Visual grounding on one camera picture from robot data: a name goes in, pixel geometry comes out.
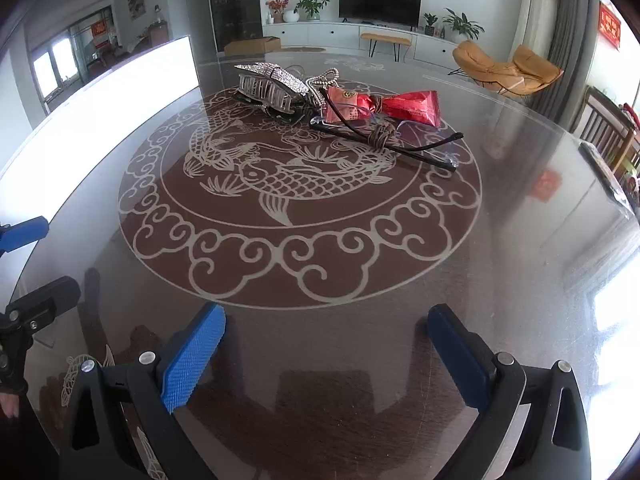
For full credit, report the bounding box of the white standing air conditioner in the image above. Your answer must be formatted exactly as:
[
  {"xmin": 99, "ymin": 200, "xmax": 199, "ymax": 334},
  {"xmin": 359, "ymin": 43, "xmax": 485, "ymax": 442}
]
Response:
[{"xmin": 509, "ymin": 0, "xmax": 559, "ymax": 58}]

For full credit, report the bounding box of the red foil snack bag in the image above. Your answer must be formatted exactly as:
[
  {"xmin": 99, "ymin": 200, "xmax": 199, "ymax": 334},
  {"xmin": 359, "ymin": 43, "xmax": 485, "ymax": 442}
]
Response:
[{"xmin": 381, "ymin": 90, "xmax": 442, "ymax": 128}]

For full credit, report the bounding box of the brown knotted hair tie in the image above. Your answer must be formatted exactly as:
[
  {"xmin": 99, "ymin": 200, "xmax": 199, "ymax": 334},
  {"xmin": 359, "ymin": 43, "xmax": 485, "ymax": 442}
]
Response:
[{"xmin": 366, "ymin": 122, "xmax": 399, "ymax": 150}]

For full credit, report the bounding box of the white tv cabinet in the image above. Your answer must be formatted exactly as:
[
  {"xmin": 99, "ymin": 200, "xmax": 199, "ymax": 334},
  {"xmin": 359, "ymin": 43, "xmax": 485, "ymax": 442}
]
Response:
[{"xmin": 262, "ymin": 21, "xmax": 458, "ymax": 70}]

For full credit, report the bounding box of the grey curtain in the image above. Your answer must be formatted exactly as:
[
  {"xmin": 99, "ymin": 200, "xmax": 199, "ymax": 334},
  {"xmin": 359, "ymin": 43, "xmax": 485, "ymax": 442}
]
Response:
[{"xmin": 532, "ymin": 0, "xmax": 600, "ymax": 130}]

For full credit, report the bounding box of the green potted plant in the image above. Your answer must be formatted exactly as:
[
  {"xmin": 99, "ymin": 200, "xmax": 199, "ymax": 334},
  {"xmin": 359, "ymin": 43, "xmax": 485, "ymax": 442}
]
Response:
[{"xmin": 295, "ymin": 0, "xmax": 330, "ymax": 21}]

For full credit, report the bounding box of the rhinestone silver hair claw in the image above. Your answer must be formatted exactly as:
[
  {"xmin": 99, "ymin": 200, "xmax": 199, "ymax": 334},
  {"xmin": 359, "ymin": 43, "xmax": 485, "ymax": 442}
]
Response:
[{"xmin": 234, "ymin": 62, "xmax": 321, "ymax": 118}]

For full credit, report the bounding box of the red flower vase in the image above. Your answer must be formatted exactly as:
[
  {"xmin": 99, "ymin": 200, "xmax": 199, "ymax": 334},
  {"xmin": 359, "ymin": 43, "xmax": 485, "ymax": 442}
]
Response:
[{"xmin": 266, "ymin": 0, "xmax": 291, "ymax": 24}]

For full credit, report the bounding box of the white cardboard storage box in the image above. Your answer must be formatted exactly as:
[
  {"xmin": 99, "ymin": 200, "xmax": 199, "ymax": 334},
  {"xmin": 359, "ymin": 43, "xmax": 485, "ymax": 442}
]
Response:
[{"xmin": 1, "ymin": 36, "xmax": 198, "ymax": 224}]

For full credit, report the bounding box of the red snack packet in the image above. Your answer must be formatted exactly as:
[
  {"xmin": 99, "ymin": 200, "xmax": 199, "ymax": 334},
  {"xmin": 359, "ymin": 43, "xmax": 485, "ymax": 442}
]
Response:
[{"xmin": 322, "ymin": 87, "xmax": 384, "ymax": 125}]

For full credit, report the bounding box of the small wooden bench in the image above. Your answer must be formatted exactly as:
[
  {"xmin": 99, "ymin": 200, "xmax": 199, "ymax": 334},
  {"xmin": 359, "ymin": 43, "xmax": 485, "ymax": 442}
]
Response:
[{"xmin": 360, "ymin": 32, "xmax": 411, "ymax": 62}]

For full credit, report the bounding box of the dark glass display cabinet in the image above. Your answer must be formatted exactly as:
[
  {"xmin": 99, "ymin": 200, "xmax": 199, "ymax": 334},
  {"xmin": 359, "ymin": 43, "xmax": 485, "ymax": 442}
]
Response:
[{"xmin": 209, "ymin": 0, "xmax": 262, "ymax": 52}]

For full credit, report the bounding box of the black flat screen television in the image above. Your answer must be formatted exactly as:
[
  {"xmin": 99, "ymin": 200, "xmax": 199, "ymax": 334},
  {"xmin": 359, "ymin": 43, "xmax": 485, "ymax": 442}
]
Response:
[{"xmin": 338, "ymin": 0, "xmax": 421, "ymax": 27}]

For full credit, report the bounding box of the orange rocking lounge chair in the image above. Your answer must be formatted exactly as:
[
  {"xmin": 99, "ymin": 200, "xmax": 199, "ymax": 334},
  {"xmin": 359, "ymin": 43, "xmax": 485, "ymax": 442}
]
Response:
[{"xmin": 452, "ymin": 40, "xmax": 564, "ymax": 96}]

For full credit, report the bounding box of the green plant right of television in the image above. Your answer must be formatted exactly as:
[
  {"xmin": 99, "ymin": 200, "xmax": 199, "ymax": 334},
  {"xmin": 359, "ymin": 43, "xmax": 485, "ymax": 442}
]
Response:
[{"xmin": 442, "ymin": 8, "xmax": 485, "ymax": 44}]

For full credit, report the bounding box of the gold pearl bracelet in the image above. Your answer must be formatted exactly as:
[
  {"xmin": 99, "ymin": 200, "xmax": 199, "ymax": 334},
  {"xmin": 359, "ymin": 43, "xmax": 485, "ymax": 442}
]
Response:
[{"xmin": 304, "ymin": 66, "xmax": 342, "ymax": 106}]

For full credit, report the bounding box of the dark wooden side chair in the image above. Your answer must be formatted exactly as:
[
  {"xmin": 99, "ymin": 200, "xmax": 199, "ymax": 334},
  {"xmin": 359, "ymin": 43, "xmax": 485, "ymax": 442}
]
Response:
[{"xmin": 570, "ymin": 87, "xmax": 639, "ymax": 177}]

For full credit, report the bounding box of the long brown cardboard box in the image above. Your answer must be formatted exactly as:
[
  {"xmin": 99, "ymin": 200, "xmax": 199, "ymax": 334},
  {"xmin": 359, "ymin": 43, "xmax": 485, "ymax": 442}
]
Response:
[{"xmin": 224, "ymin": 36, "xmax": 281, "ymax": 56}]

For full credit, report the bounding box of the person's left hand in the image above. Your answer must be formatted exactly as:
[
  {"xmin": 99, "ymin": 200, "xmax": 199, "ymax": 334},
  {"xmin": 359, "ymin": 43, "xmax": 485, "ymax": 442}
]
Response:
[{"xmin": 0, "ymin": 392, "xmax": 20, "ymax": 418}]

